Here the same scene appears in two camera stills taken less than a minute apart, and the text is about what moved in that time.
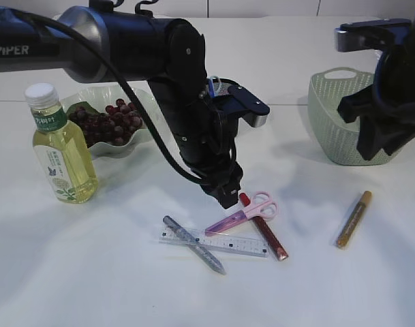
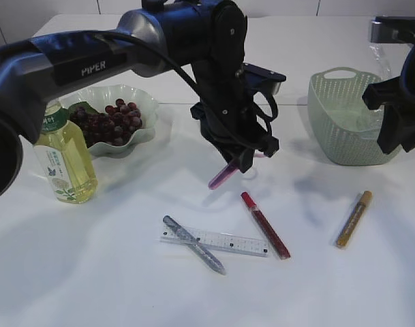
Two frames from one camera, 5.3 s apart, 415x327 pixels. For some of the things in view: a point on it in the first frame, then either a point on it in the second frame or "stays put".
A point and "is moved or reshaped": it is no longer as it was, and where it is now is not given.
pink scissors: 262,204 is moved or reshaped
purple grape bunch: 114,126 stays put
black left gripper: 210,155 to 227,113
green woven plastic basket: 339,137 stays put
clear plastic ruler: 214,240 stays put
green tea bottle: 60,151 stays put
